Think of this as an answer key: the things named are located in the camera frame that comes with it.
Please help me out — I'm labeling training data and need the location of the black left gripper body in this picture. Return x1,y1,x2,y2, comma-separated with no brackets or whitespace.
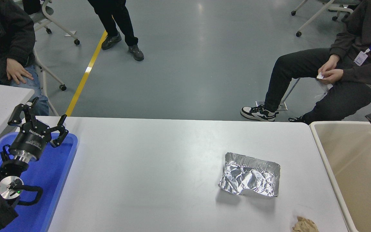
9,123,52,161

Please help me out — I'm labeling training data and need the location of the tan paper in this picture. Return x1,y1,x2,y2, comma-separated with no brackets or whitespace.
292,217,319,232

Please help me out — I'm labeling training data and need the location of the silver foil tray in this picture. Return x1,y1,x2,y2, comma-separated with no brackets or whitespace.
218,152,281,197

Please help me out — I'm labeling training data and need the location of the person's left hand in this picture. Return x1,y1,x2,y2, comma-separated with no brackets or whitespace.
321,69,344,85
6,58,34,85

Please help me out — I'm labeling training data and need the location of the person's right hand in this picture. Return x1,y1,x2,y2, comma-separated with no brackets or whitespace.
318,55,340,76

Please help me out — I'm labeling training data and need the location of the large pale bin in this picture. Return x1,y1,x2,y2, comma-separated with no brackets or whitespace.
309,121,371,232

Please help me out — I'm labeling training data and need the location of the white office chair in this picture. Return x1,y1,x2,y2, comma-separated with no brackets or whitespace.
33,48,67,116
291,0,361,37
28,0,80,45

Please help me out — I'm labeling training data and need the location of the blue plastic tray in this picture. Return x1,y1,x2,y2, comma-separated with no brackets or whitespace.
0,131,79,232

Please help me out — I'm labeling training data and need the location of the seated person with badge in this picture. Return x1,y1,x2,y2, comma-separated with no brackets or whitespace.
240,0,371,124

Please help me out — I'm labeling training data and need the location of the black garment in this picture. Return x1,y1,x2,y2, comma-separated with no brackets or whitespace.
22,0,42,15

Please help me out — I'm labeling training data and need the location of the standing person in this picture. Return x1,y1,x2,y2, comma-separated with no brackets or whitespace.
87,0,144,62

